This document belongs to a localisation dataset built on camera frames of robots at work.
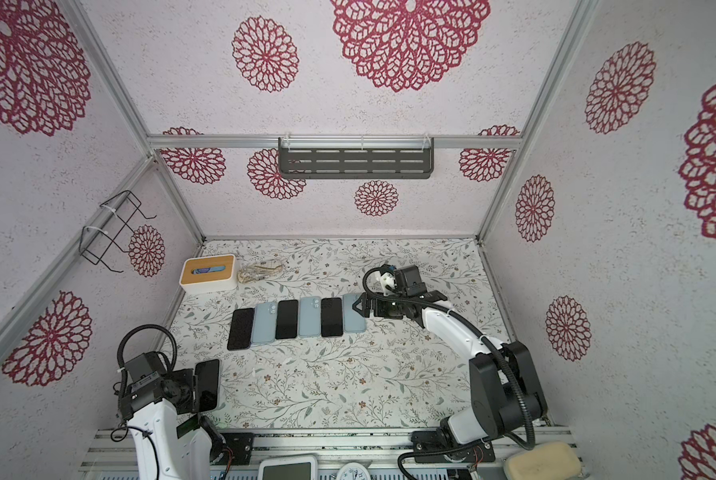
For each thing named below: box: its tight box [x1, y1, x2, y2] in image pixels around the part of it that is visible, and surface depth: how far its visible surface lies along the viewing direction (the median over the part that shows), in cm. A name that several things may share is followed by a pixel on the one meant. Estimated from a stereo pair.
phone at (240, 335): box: [227, 308, 255, 351], surface depth 97 cm
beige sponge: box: [504, 442, 582, 480], surface depth 70 cm
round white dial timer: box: [336, 462, 371, 480], surface depth 69 cm
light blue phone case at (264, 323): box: [251, 302, 277, 344], surface depth 100 cm
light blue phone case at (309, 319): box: [298, 296, 321, 337], surface depth 100 cm
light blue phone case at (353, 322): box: [342, 293, 367, 333], surface depth 99 cm
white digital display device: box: [258, 455, 320, 480], surface depth 70 cm
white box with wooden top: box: [179, 254, 237, 295], surface depth 107 cm
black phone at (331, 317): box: [321, 297, 343, 337], surface depth 99 cm
